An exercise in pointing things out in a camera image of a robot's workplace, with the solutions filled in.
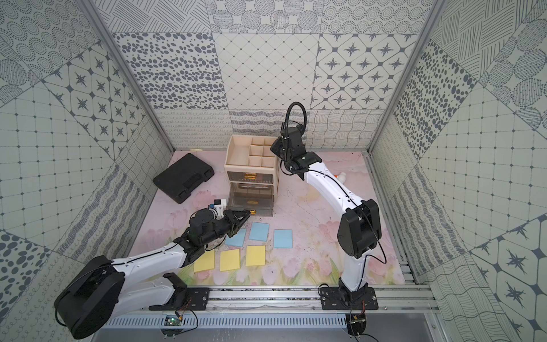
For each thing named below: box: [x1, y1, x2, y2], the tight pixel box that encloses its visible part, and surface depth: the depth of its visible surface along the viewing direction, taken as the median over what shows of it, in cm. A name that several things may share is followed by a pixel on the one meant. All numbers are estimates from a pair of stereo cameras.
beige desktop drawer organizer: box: [224, 134, 280, 216], surface depth 88 cm
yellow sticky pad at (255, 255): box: [245, 245, 265, 266], surface depth 85 cm
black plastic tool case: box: [152, 152, 216, 204], surface depth 106 cm
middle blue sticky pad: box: [249, 222, 270, 242], surface depth 92 cm
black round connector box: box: [345, 312, 367, 336], surface depth 74 cm
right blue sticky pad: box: [273, 229, 293, 249], surface depth 90 cm
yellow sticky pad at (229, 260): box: [219, 248, 241, 272], surface depth 84 cm
